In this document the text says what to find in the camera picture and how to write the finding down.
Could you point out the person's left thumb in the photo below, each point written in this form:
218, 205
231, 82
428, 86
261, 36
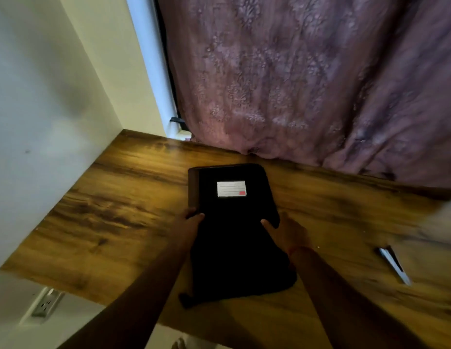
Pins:
199, 218

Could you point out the person's right thumb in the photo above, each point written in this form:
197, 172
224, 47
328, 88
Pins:
269, 227

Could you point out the person's right hand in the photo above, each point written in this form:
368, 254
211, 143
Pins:
289, 234

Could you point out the purple patterned curtain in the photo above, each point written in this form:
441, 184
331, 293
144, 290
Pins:
312, 83

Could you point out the person's right forearm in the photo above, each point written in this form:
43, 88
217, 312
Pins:
352, 305

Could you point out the white pen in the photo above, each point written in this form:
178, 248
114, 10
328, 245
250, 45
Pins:
394, 265

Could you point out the person's left forearm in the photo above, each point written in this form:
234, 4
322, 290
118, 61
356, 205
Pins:
127, 305

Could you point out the white wall power outlet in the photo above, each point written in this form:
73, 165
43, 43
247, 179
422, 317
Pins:
47, 303

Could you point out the person's left hand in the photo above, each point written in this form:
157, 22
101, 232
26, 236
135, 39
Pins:
184, 228

